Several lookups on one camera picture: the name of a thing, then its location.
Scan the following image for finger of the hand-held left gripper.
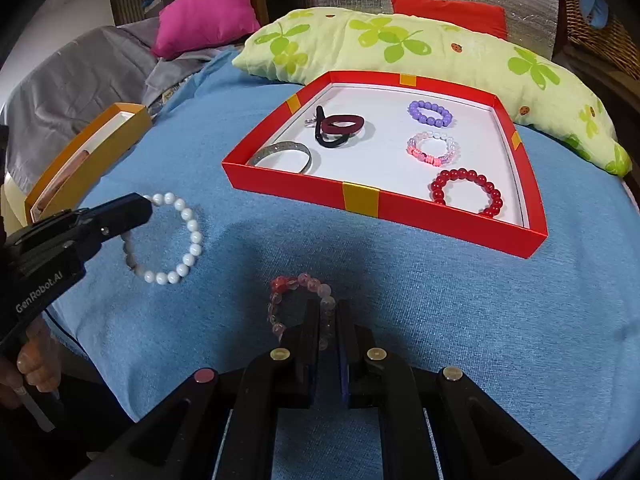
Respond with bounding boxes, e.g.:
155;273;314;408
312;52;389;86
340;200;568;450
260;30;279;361
81;192;154;247

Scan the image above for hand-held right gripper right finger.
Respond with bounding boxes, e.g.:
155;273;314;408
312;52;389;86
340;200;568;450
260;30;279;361
337;299;577;480

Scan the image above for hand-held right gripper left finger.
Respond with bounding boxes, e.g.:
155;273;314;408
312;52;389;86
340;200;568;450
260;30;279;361
75;299;321;480

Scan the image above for pale pink bead bracelet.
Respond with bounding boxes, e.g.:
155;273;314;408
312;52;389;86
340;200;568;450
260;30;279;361
267;273;337;352

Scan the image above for silver bangle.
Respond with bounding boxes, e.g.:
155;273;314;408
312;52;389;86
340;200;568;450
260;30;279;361
248;140;315;176

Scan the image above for red shallow cardboard box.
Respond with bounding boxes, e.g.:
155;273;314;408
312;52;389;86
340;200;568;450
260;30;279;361
221;70;550;260

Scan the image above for maroon and black hair ties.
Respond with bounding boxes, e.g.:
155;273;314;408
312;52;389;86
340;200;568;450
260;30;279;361
305;104;369;150

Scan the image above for dark red bead bracelet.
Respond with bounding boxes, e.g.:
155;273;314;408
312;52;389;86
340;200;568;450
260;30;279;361
428;168;504;219

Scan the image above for pink and white bead bracelet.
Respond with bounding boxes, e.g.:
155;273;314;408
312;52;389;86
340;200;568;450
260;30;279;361
407;130;460;167

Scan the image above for purple bead bracelet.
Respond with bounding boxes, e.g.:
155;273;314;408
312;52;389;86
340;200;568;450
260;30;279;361
407;99;455;129

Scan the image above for person's left hand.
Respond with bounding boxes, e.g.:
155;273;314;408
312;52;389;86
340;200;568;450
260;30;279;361
0;317;64;411

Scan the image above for orange cardboard box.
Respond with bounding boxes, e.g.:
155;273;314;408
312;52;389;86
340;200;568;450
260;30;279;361
22;102;153;225

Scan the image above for grey blanket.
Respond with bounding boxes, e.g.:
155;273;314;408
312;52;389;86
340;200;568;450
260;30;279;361
4;22;222;197

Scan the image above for magenta pillow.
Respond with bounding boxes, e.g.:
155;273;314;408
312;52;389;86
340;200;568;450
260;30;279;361
151;0;262;60

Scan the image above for green floral pillow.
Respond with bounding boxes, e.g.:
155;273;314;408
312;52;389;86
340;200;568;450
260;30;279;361
232;7;634;177

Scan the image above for small red cushion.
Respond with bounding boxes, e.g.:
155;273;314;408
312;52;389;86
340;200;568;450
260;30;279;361
389;0;509;41

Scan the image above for wicker basket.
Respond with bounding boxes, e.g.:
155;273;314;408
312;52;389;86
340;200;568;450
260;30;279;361
556;0;640;82

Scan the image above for blue cloth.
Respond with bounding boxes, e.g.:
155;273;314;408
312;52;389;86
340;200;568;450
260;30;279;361
579;0;610;31

